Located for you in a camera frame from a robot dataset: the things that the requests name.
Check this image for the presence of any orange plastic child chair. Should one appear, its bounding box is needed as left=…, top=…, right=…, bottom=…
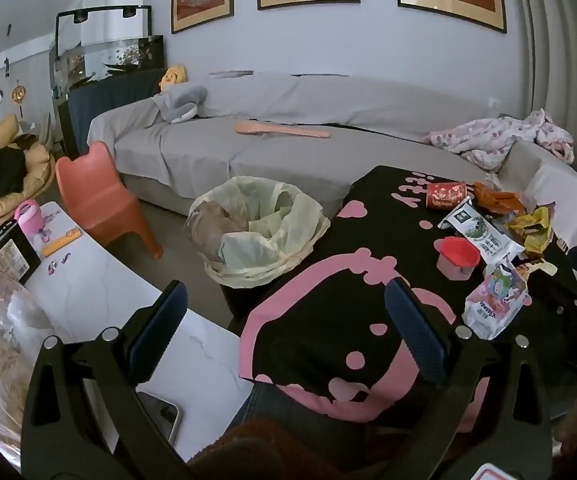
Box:
left=55, top=141, right=164, bottom=261

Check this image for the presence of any pink cup with red rim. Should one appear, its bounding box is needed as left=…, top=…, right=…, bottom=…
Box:
left=435, top=236, right=481, bottom=282

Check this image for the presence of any pink patterned white blanket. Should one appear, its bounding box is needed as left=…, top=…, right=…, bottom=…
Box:
left=427, top=109, right=576, bottom=171

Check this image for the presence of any white colourful print snack packet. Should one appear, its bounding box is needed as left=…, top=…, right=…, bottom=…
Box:
left=462, top=259, right=533, bottom=342

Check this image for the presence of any grey covered sofa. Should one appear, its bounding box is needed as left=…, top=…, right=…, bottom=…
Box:
left=87, top=71, right=577, bottom=256

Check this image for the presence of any orange ruler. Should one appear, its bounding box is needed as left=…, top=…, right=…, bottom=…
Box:
left=42, top=228, right=84, bottom=258

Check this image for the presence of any bin with pale yellow bag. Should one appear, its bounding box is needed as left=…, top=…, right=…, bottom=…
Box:
left=184, top=176, right=331, bottom=289

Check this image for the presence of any grey plush toy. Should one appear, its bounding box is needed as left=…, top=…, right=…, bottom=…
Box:
left=153, top=84, right=208, bottom=125

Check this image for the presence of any pink water bottle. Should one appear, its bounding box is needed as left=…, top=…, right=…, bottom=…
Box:
left=14, top=199, right=49, bottom=238

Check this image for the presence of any dark fish tank cabinet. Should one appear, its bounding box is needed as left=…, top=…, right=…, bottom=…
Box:
left=57, top=67, right=169, bottom=158

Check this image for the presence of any black printed box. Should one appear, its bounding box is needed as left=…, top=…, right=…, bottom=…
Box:
left=0, top=220, right=42, bottom=286

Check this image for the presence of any orange crumpled wrapper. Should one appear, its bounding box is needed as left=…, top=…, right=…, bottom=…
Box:
left=471, top=182, right=528, bottom=217

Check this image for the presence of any yellow beanbag cushion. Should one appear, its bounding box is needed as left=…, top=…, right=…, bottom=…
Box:
left=0, top=114, right=55, bottom=226

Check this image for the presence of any clear plastic container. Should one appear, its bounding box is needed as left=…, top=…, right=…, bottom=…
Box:
left=0, top=247, right=69, bottom=461

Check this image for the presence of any black pink printed tablecloth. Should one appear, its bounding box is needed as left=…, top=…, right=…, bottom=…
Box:
left=238, top=165, right=577, bottom=423

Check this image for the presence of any white pleated curtain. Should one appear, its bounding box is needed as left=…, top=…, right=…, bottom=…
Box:
left=508, top=0, right=577, bottom=306

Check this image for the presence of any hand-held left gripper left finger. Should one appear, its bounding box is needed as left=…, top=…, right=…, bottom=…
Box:
left=18, top=280, right=189, bottom=480

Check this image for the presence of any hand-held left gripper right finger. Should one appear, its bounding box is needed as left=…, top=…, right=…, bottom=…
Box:
left=383, top=277, right=554, bottom=480

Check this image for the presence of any glass fish tank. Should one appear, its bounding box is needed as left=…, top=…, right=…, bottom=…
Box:
left=48, top=4, right=166, bottom=101

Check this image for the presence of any person's brown garment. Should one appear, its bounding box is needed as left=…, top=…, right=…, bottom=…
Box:
left=188, top=417, right=349, bottom=480

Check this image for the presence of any yellow snack packet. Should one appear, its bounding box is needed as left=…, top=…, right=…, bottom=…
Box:
left=507, top=205, right=555, bottom=258

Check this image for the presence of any dark smartphone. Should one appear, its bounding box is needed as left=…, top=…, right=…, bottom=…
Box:
left=136, top=390, right=184, bottom=445

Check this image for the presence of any white green snack packet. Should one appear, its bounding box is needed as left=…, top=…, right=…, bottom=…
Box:
left=438, top=197, right=526, bottom=266

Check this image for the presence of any yellow plush toy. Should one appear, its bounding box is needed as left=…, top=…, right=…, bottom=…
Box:
left=161, top=64, right=189, bottom=92

